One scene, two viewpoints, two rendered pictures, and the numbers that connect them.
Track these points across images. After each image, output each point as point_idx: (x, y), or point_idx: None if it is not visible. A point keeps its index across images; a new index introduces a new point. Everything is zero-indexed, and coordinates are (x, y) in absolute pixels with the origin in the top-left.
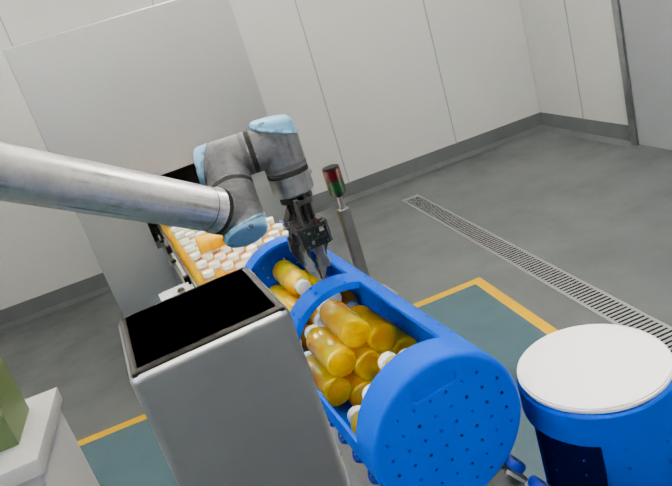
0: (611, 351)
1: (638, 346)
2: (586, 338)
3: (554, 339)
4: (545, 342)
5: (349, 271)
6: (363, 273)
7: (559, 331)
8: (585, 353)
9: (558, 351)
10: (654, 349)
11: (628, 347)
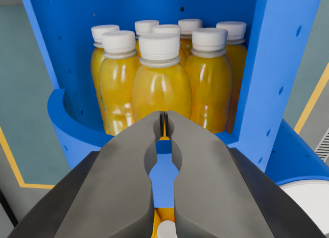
0: (315, 217)
1: (327, 222)
2: (325, 202)
3: (314, 190)
4: (306, 189)
5: (252, 121)
6: (290, 82)
7: (327, 185)
8: (304, 211)
9: (298, 201)
10: (327, 227)
11: (324, 220)
